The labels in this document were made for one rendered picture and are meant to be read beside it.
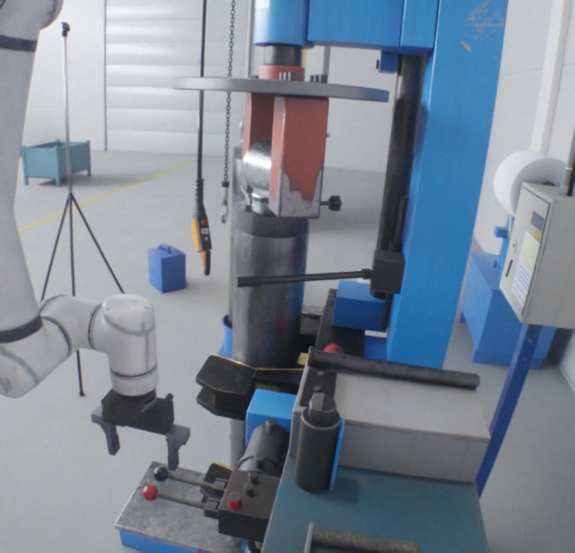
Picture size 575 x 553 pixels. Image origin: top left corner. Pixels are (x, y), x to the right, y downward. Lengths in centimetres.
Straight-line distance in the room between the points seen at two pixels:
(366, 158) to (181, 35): 572
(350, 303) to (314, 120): 65
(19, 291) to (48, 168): 848
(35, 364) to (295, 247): 79
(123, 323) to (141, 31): 1278
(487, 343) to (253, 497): 282
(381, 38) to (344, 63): 1071
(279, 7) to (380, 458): 107
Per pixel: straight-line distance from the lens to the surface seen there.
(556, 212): 148
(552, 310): 159
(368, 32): 122
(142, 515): 213
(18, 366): 73
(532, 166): 177
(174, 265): 424
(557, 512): 275
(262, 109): 143
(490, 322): 354
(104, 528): 230
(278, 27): 123
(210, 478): 172
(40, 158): 924
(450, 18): 120
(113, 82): 1373
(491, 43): 121
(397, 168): 139
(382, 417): 98
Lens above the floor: 179
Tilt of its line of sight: 21 degrees down
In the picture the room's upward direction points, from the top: 4 degrees clockwise
